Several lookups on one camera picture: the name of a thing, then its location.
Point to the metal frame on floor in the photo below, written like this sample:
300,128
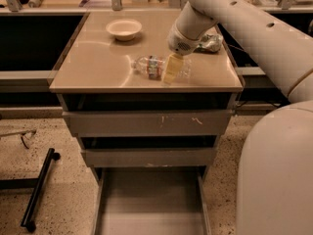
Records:
25,136

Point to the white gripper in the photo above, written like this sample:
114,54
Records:
180,43

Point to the grey drawer cabinet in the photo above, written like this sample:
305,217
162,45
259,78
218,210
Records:
96,76

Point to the white paper bowl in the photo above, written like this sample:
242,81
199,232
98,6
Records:
124,29

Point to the grey top drawer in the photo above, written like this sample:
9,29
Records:
147,124

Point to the grey open bottom drawer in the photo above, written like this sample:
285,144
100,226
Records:
151,201

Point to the grey middle drawer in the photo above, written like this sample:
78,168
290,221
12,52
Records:
148,157

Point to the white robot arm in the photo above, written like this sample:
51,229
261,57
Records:
275,178

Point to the crumpled silver snack bag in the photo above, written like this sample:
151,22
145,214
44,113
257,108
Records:
210,43

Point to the clear plastic water bottle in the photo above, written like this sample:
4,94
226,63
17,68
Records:
150,66

